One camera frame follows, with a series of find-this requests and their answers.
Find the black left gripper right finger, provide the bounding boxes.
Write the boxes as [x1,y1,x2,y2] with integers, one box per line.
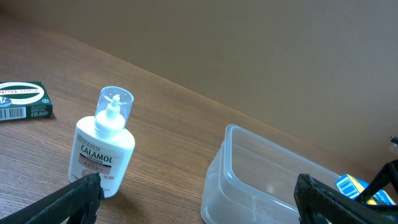
[294,174,397,224]

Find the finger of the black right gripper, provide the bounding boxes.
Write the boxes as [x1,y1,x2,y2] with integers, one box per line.
[355,160,397,203]

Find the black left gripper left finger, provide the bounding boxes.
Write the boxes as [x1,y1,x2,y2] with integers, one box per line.
[1,173,104,224]

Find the blue VapoDrops box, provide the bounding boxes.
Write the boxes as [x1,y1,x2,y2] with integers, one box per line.
[335,174,396,205]

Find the green Zam-Buk ointment box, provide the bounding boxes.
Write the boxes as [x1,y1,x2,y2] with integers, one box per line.
[0,82,53,121]

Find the clear plastic container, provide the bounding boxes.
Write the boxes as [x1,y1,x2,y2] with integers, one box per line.
[201,124,339,224]

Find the white calamine lotion bottle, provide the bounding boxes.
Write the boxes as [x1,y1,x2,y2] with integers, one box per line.
[68,86,136,198]

